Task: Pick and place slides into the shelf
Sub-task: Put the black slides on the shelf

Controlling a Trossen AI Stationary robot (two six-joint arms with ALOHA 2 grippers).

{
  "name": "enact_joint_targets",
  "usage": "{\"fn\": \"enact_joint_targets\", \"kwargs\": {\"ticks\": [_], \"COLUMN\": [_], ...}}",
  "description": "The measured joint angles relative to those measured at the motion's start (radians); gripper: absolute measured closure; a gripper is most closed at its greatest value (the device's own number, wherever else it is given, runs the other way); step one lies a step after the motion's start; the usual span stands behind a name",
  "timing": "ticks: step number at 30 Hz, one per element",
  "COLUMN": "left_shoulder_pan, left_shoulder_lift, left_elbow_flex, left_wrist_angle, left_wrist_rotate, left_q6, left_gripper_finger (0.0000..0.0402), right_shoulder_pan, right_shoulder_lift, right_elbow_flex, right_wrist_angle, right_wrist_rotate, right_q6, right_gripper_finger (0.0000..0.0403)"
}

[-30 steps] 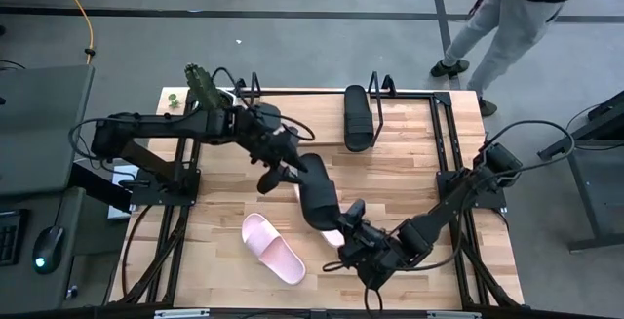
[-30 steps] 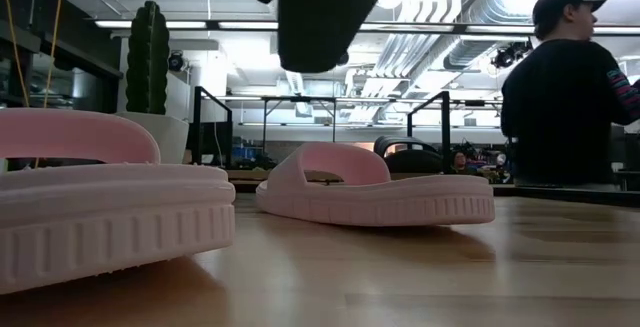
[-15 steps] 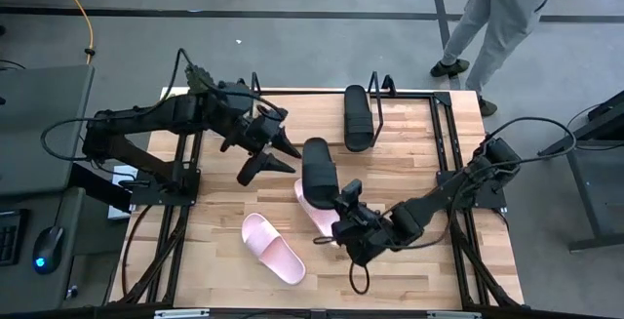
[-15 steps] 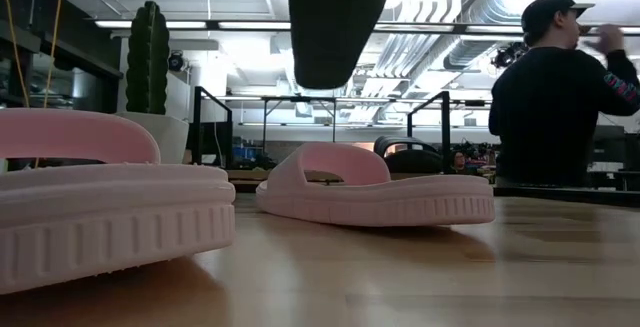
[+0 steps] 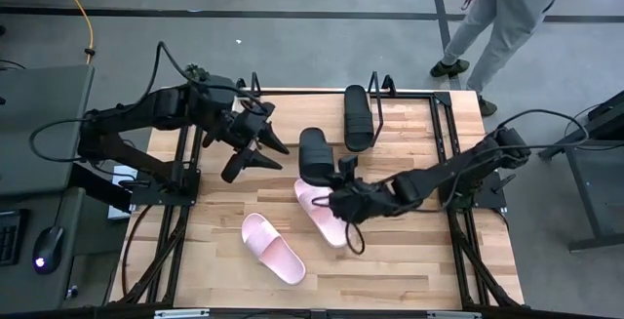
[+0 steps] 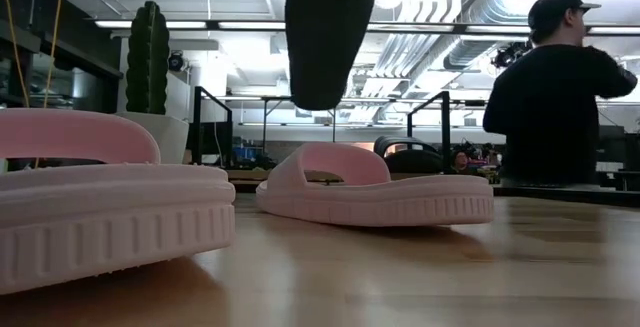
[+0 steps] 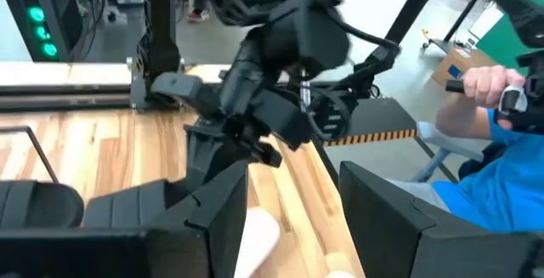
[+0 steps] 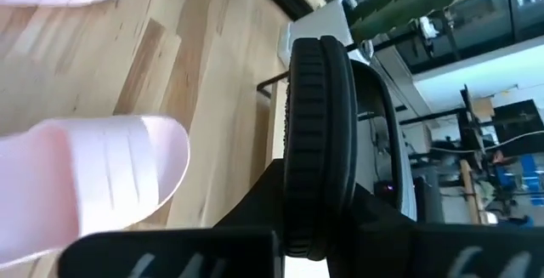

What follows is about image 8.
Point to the white angular planter pot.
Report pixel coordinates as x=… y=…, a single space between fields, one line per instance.
x=319 y=27

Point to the green cactus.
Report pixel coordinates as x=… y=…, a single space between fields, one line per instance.
x=408 y=10

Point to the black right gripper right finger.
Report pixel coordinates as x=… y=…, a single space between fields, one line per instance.
x=425 y=252

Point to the black foam slide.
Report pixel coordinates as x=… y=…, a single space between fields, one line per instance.
x=319 y=142

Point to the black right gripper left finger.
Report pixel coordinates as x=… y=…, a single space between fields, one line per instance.
x=178 y=254

